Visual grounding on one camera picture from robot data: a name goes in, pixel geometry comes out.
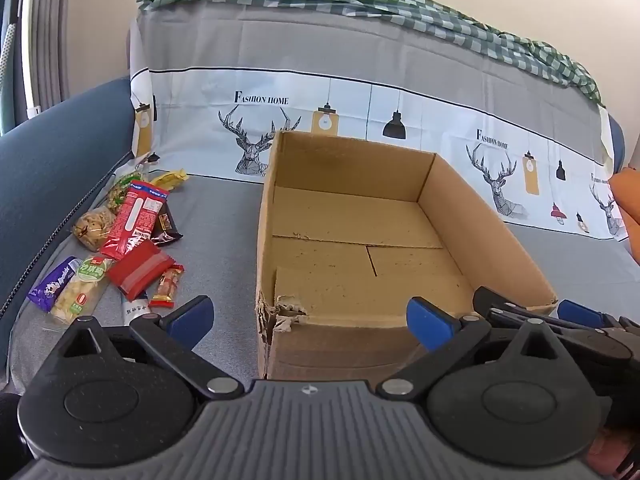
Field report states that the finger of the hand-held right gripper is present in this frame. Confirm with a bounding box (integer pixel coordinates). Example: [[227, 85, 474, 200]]
[[557, 300, 621, 332], [472, 286, 621, 361]]

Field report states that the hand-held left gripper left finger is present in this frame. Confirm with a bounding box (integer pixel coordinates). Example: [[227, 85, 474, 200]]
[[50, 296, 243, 401]]

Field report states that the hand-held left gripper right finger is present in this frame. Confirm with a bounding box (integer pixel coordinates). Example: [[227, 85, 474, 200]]
[[376, 297, 576, 403]]

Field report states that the small red yellow candy bar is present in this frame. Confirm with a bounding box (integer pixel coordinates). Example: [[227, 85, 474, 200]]
[[148, 264, 185, 308]]

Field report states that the cardboard box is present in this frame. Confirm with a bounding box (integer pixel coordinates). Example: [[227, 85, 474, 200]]
[[255, 130, 558, 381]]

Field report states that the clear cracker packet green label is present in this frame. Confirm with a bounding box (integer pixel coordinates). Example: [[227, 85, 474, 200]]
[[50, 255, 116, 325]]

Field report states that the person's right hand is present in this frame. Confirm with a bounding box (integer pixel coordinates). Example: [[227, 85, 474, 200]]
[[586, 427, 640, 480]]

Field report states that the white snack packet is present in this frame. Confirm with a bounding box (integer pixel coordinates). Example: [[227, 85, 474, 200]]
[[120, 292, 163, 323]]

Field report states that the square red snack packet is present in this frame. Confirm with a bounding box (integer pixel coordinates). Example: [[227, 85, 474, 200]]
[[106, 240, 174, 302]]

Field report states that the dark brown snack packet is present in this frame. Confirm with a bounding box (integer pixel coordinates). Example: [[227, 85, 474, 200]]
[[150, 205, 183, 247]]

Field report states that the long red snack packet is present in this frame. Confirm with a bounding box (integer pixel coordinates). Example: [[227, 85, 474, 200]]
[[100, 180, 171, 261]]

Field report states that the orange cushion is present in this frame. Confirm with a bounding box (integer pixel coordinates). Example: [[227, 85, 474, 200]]
[[609, 165, 640, 256]]

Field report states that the yellow snack packet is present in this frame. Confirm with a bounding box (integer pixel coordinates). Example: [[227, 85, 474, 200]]
[[150, 169, 188, 192]]

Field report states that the green nut packet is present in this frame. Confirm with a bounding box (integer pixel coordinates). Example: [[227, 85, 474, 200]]
[[107, 170, 151, 216]]

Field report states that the purple snack packet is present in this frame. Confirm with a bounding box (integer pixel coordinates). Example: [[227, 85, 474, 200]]
[[27, 256, 83, 312]]

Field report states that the grey deer print sofa cover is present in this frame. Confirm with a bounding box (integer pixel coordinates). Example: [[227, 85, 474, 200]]
[[7, 0, 640, 391]]

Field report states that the grey curtain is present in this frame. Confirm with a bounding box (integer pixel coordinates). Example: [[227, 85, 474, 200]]
[[0, 0, 71, 136]]

